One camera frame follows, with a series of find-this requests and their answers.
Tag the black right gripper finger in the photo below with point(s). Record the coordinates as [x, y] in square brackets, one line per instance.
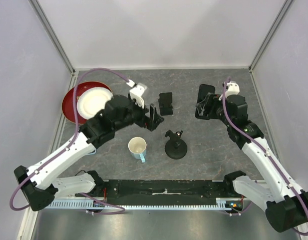
[207, 115]
[200, 106]

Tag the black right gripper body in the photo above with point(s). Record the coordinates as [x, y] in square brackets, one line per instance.
[217, 107]

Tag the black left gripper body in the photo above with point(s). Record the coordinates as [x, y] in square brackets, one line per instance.
[138, 116]

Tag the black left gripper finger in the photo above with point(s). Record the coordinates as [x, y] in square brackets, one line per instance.
[154, 121]
[153, 111]

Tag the black round-base phone holder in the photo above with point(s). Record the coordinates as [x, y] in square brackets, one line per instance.
[176, 147]

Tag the black phone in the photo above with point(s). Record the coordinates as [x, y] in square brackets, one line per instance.
[204, 89]

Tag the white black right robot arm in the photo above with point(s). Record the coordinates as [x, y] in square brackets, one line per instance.
[284, 202]

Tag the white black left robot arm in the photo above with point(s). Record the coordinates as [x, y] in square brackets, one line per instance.
[40, 183]

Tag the black folding phone stand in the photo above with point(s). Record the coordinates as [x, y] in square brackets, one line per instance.
[165, 103]

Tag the phone in light blue case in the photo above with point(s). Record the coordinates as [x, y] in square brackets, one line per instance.
[92, 153]

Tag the light blue mug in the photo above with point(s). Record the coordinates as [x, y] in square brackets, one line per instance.
[137, 146]

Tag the white round plate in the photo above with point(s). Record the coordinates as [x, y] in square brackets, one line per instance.
[92, 101]

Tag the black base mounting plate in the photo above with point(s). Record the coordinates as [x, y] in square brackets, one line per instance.
[154, 191]

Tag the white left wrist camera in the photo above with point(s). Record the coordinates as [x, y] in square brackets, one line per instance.
[136, 92]

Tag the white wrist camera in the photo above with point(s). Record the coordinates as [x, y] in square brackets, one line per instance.
[136, 92]
[231, 88]

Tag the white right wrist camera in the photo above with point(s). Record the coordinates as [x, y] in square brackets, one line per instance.
[231, 88]

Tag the aluminium frame post left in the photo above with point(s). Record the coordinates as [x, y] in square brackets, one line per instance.
[52, 35]

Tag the aluminium frame post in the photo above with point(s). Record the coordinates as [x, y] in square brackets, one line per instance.
[52, 35]
[270, 34]

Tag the aluminium frame post right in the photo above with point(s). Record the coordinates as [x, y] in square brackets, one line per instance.
[270, 34]

